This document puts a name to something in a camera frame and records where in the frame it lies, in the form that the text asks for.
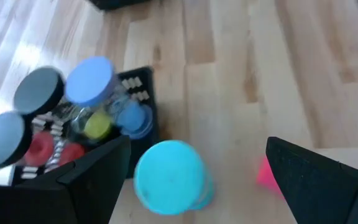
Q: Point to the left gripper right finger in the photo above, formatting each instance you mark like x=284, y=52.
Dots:
x=315, y=193

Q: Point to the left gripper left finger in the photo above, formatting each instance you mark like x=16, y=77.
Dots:
x=82, y=199

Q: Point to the pink plug adapter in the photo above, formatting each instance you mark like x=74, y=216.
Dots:
x=267, y=179

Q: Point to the teal sand timer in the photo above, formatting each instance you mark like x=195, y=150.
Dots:
x=169, y=177

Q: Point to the red sand timer black caps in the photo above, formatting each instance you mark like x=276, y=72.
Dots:
x=2, y=140

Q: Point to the yellow sand timer black caps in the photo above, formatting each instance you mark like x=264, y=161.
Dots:
x=37, y=90

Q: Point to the purple sand timer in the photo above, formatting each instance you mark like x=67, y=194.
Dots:
x=89, y=81

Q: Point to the black plastic mesh basket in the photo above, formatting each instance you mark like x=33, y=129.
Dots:
x=135, y=72
x=117, y=3

